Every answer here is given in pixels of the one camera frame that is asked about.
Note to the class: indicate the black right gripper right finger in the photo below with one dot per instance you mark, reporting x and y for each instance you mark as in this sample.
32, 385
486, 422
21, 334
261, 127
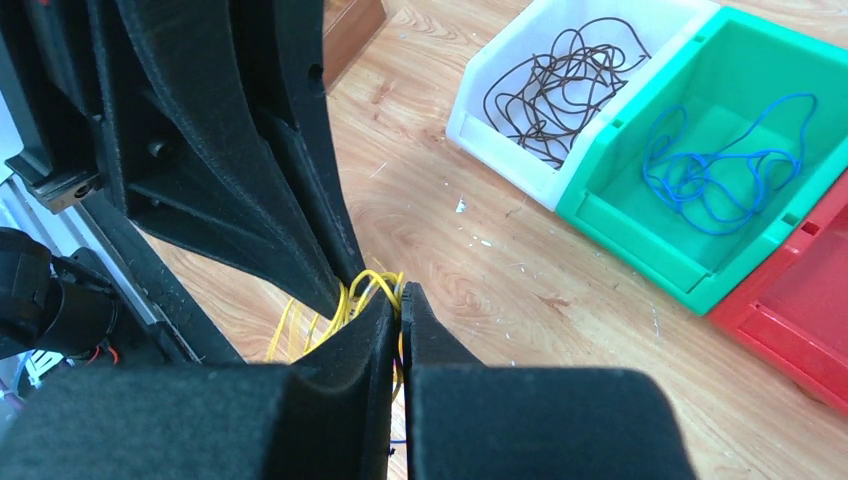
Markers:
468, 420

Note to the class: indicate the green plastic bin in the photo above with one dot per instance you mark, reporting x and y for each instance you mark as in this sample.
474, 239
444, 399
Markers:
710, 167

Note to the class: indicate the red plastic bin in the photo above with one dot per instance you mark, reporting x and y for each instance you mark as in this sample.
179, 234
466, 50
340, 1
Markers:
791, 311

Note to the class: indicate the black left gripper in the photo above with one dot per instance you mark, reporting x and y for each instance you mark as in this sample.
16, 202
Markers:
143, 102

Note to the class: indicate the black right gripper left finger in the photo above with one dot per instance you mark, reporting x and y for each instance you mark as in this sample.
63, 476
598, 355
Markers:
327, 416

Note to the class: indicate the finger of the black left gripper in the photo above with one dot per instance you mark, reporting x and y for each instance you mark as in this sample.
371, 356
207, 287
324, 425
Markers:
279, 48

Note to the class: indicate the white plastic bin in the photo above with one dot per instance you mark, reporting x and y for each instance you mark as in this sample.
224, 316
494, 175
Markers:
533, 100

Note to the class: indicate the wooden compartment tray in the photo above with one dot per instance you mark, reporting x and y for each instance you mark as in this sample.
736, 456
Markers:
348, 27

